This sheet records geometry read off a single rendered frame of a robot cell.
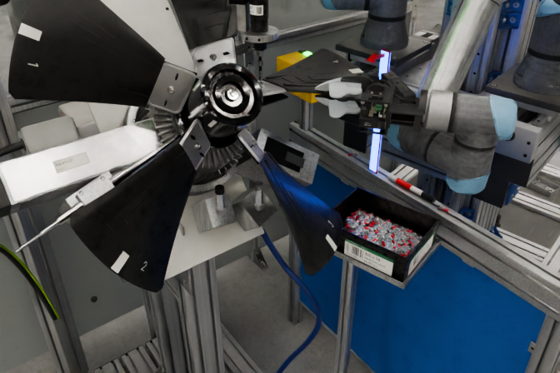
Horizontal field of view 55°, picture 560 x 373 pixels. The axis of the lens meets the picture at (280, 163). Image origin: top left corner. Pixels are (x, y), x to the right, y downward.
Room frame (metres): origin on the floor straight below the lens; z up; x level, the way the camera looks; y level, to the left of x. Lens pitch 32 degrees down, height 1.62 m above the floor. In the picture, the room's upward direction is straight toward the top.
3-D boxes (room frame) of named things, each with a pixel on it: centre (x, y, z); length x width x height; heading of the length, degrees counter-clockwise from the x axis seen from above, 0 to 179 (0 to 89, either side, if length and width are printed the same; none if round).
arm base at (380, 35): (1.65, -0.33, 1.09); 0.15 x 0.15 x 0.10
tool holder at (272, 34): (0.96, 0.05, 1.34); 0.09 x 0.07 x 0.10; 71
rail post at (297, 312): (1.44, -0.06, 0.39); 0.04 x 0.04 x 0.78; 36
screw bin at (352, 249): (0.94, -0.22, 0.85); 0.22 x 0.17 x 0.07; 52
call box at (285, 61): (1.41, -0.08, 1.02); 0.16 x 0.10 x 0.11; 36
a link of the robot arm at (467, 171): (0.88, -0.35, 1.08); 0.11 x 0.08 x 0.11; 40
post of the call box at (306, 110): (1.41, -0.08, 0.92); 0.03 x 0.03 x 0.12; 36
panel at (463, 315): (1.10, -0.31, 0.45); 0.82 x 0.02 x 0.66; 36
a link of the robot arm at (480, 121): (0.86, -0.36, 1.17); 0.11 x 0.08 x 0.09; 73
